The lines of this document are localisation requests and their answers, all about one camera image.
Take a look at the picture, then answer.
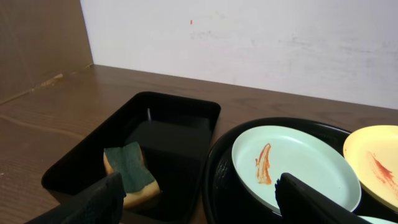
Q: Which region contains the black rectangular tray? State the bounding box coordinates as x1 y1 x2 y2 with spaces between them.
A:
41 91 221 223

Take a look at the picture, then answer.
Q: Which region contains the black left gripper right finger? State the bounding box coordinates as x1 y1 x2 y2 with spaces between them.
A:
275 172 367 224

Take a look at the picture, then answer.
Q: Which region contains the black round tray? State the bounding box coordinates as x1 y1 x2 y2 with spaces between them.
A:
201 117 398 224

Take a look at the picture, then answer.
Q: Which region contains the brown wooden side panel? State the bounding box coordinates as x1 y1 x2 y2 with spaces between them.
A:
1 0 93 102

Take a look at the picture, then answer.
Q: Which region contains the yellow plate with stain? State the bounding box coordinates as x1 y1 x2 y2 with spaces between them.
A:
343 125 397 212

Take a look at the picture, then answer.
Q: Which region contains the mint green plate with stain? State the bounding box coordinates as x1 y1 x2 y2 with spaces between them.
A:
231 126 361 213

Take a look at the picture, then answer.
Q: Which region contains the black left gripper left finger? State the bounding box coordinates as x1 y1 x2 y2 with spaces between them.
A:
27 172 126 224

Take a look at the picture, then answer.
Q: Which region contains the yellow green scrub sponge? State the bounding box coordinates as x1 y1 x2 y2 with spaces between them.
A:
103 142 161 208

